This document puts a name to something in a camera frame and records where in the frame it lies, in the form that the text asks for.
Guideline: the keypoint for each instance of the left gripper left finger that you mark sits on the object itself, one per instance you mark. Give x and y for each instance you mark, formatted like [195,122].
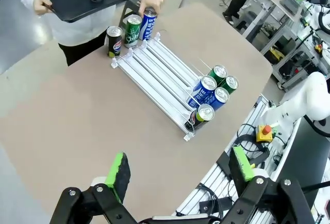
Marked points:
[118,175]

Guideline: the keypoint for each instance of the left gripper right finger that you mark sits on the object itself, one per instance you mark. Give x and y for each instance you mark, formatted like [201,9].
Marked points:
[239,167]

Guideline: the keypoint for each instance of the blue Pocari Sweat can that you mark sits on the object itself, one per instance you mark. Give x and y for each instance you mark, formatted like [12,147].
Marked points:
[219,99]
[202,90]
[147,25]

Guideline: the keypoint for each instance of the black serving tray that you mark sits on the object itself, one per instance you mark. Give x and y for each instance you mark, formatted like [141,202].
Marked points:
[72,5]

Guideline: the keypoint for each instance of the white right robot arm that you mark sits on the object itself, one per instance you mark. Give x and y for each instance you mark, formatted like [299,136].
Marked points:
[314,95]

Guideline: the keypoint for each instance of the person in white hoodie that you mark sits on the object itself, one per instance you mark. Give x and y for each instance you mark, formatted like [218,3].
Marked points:
[80,31]

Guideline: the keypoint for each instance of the person's left hand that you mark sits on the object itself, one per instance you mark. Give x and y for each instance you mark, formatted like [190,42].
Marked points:
[153,0]

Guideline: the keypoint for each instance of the person's right hand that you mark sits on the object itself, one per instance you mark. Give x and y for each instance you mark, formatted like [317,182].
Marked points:
[41,3]

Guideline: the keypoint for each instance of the yellow emergency stop button box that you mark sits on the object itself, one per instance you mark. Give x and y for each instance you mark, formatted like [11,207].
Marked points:
[264,134]

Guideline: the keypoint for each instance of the black base panel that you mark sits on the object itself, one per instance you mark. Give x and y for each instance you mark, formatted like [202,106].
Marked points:
[304,157]

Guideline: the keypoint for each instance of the green Chilsung cider can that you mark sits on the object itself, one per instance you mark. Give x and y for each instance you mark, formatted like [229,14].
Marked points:
[217,70]
[230,85]
[132,32]

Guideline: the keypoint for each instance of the white can dispenser rack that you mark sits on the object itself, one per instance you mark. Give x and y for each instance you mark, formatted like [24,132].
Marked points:
[154,64]

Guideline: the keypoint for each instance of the aluminium frame workbench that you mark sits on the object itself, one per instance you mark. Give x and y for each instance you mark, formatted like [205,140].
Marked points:
[283,43]

